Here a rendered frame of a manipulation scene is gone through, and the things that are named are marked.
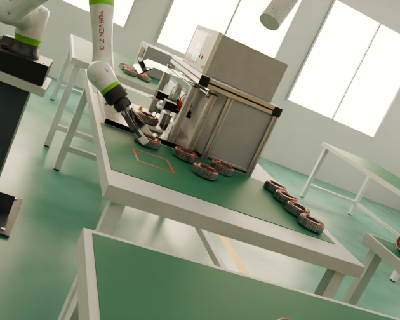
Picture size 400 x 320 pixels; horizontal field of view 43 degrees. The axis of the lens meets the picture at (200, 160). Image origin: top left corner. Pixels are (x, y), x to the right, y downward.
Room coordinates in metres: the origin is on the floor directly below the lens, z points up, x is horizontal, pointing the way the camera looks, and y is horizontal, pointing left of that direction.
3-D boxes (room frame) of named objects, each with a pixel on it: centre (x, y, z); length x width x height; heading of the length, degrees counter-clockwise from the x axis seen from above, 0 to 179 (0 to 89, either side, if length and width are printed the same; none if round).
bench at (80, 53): (4.89, 1.01, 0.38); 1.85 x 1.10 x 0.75; 21
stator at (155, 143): (2.16, 0.24, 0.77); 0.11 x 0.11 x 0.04
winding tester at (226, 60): (2.69, 0.06, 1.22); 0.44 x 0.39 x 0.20; 21
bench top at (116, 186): (2.68, 0.13, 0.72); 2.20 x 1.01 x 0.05; 21
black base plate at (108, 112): (2.60, 0.35, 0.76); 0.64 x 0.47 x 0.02; 21
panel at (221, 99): (2.68, 0.12, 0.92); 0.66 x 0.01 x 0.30; 21
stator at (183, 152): (2.22, 0.07, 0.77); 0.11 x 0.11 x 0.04
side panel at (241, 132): (2.43, -0.13, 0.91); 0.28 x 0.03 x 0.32; 111
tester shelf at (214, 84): (2.70, 0.06, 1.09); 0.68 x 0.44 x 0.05; 21
